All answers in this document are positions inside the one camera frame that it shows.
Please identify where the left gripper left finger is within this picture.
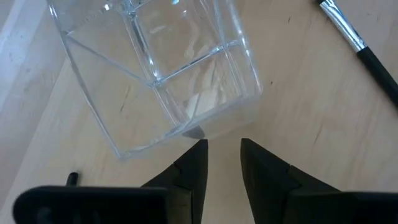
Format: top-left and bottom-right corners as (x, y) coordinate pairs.
(140, 139), (209, 224)

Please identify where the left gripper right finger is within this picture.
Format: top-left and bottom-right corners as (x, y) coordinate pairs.
(240, 138), (341, 224)

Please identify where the clear acrylic brush organizer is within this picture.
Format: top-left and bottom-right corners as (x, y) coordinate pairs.
(46, 0), (264, 161)

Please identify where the thin black makeup brush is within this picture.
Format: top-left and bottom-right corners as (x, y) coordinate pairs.
(317, 0), (398, 110)

